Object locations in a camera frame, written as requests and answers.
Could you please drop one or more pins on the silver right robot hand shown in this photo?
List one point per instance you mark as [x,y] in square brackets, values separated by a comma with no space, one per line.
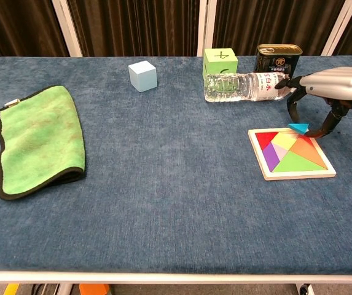
[338,84]

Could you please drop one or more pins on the blue triangle puzzle piece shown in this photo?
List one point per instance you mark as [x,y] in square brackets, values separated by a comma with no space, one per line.
[300,127]

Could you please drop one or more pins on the orange tangram triangle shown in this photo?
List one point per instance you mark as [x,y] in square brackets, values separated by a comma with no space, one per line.
[309,152]

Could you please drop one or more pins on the yellow tangram square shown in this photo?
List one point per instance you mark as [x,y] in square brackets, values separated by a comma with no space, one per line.
[284,142]

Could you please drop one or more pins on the pink triangular block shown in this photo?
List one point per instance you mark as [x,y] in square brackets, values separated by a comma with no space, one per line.
[281,151]

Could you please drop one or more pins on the green tangram triangle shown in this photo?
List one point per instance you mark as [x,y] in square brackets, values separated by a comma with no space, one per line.
[297,164]

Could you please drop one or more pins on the red tangram triangle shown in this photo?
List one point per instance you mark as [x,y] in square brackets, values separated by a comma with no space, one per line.
[264,139]

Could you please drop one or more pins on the purple tangram parallelogram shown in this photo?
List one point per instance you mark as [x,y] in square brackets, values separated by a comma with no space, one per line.
[271,158]

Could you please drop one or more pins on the black rectangular tin can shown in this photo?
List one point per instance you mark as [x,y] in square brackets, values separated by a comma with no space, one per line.
[275,63]

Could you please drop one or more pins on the clear plastic water bottle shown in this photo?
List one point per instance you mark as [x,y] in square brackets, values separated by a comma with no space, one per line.
[240,87]

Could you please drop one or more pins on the green numbered foam cube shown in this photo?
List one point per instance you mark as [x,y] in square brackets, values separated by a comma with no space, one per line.
[218,61]

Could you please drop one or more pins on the light blue cube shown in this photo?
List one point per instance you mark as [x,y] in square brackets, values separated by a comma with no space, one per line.
[143,77]

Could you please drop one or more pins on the blue fabric table cover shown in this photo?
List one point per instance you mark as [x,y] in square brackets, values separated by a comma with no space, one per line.
[163,184]

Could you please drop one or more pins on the black caster wheel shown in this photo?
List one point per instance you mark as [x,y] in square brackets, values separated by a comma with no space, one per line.
[305,290]

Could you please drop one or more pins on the green microfibre cloth black trim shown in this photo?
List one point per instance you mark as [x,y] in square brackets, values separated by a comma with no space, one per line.
[37,138]

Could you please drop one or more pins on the orange object under table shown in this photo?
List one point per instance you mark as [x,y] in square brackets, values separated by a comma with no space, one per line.
[94,289]

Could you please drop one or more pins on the white table leg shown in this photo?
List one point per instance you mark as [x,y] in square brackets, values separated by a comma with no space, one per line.
[65,289]

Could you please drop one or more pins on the yellow object under table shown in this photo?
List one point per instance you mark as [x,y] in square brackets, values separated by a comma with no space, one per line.
[11,289]

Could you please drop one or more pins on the light wooden easel leg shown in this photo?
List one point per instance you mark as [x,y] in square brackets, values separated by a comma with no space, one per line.
[205,27]
[340,29]
[66,27]

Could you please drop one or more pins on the wooden tangram puzzle tray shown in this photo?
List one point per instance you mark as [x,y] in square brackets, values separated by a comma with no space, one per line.
[289,176]

